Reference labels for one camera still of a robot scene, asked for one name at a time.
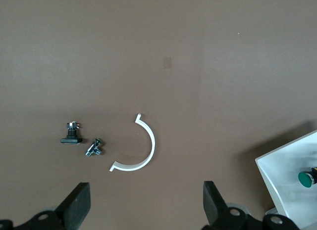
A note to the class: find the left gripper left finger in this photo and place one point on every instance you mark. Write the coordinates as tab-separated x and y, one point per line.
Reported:
76	205

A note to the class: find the black square push button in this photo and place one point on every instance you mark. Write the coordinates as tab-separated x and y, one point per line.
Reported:
71	140

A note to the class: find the green push button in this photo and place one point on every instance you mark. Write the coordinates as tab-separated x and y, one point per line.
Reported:
305	179

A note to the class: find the white plastic drawer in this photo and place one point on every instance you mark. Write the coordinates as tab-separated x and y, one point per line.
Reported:
284	165

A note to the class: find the small metal fitting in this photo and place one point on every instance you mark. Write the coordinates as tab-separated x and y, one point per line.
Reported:
93	149

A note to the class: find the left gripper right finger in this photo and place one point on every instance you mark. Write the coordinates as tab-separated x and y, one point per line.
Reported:
213	205

